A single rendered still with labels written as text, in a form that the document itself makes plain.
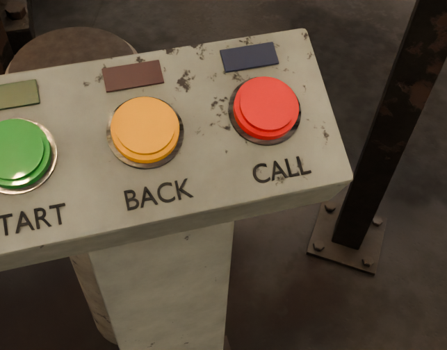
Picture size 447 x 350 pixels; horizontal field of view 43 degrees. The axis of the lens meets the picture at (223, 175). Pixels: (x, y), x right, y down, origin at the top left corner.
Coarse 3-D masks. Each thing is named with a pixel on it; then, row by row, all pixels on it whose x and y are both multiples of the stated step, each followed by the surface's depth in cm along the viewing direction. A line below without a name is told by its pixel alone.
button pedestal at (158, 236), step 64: (128, 64) 35; (192, 64) 35; (64, 128) 33; (192, 128) 34; (320, 128) 35; (0, 192) 31; (64, 192) 32; (128, 192) 32; (192, 192) 33; (256, 192) 33; (320, 192) 35; (0, 256) 31; (64, 256) 35; (128, 256) 38; (192, 256) 40; (128, 320) 46; (192, 320) 49
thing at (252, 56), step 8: (232, 48) 36; (240, 48) 36; (248, 48) 36; (256, 48) 36; (264, 48) 36; (272, 48) 36; (224, 56) 36; (232, 56) 36; (240, 56) 36; (248, 56) 36; (256, 56) 36; (264, 56) 36; (272, 56) 36; (224, 64) 35; (232, 64) 35; (240, 64) 36; (248, 64) 36; (256, 64) 36; (264, 64) 36; (272, 64) 36
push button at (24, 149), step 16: (0, 128) 31; (16, 128) 32; (32, 128) 32; (0, 144) 31; (16, 144) 31; (32, 144) 31; (48, 144) 32; (0, 160) 31; (16, 160) 31; (32, 160) 31; (48, 160) 32; (0, 176) 31; (16, 176) 31; (32, 176) 31
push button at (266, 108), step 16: (256, 80) 35; (272, 80) 34; (240, 96) 34; (256, 96) 34; (272, 96) 34; (288, 96) 34; (240, 112) 34; (256, 112) 34; (272, 112) 34; (288, 112) 34; (256, 128) 34; (272, 128) 33; (288, 128) 34
